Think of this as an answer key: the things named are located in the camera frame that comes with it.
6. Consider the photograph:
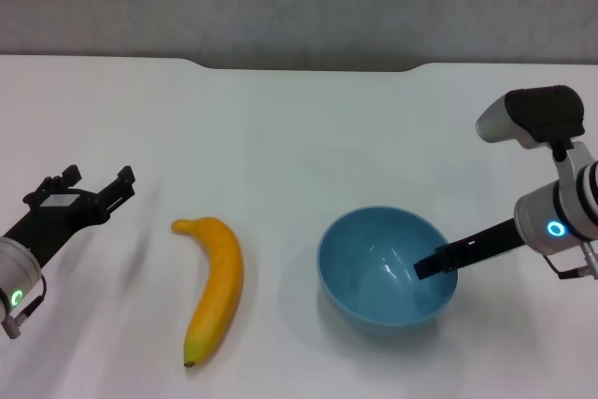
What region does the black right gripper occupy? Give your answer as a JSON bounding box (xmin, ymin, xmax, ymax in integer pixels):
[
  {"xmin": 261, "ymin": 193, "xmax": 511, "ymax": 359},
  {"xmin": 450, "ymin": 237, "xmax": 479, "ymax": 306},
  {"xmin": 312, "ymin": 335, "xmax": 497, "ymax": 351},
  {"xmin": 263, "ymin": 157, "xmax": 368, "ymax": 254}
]
[{"xmin": 412, "ymin": 218, "xmax": 523, "ymax": 282}]

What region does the yellow banana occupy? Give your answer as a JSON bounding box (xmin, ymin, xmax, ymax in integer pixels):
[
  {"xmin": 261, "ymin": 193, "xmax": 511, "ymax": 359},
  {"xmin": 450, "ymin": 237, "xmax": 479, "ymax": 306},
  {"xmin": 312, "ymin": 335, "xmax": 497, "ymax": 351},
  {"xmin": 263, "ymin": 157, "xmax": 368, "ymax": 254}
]
[{"xmin": 170, "ymin": 216, "xmax": 246, "ymax": 369}]

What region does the left arm cable with plug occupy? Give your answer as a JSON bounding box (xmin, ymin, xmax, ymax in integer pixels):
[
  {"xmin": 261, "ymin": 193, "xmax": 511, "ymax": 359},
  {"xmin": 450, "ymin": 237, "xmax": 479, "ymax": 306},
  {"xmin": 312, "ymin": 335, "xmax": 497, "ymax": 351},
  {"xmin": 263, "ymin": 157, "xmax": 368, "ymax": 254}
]
[{"xmin": 0, "ymin": 273, "xmax": 49, "ymax": 340}]

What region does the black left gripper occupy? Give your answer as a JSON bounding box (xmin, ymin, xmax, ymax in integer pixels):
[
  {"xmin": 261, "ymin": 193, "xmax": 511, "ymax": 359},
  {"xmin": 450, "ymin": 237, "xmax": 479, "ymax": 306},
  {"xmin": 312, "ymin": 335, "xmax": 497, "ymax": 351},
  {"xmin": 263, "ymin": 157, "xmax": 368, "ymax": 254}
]
[{"xmin": 2, "ymin": 164, "xmax": 137, "ymax": 270}]

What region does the right arm cable with plug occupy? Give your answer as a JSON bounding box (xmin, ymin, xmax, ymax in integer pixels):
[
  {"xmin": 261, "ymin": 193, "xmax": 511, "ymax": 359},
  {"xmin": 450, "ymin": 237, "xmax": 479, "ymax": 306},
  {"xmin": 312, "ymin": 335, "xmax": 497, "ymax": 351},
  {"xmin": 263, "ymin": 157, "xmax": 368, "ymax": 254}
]
[{"xmin": 543, "ymin": 239, "xmax": 598, "ymax": 281}]

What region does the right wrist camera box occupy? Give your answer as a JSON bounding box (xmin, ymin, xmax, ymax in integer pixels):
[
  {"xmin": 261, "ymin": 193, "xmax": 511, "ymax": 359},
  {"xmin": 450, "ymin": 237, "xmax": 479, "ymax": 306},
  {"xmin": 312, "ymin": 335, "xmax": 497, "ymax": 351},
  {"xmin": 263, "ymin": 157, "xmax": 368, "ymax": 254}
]
[{"xmin": 475, "ymin": 84, "xmax": 587, "ymax": 150}]

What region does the blue bowl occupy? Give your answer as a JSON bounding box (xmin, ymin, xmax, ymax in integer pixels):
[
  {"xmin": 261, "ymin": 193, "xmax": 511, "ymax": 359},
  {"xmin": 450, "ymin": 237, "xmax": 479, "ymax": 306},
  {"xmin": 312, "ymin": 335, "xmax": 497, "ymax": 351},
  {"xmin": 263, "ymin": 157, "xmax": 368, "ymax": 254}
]
[{"xmin": 317, "ymin": 205, "xmax": 459, "ymax": 337}]

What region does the arm cable with plug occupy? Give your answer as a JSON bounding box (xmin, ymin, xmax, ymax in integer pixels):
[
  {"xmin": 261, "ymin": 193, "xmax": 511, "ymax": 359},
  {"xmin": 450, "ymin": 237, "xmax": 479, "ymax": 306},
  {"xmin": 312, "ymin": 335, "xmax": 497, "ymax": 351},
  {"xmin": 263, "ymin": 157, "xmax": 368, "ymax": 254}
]
[
  {"xmin": 543, "ymin": 239, "xmax": 598, "ymax": 281},
  {"xmin": 0, "ymin": 273, "xmax": 49, "ymax": 340}
]

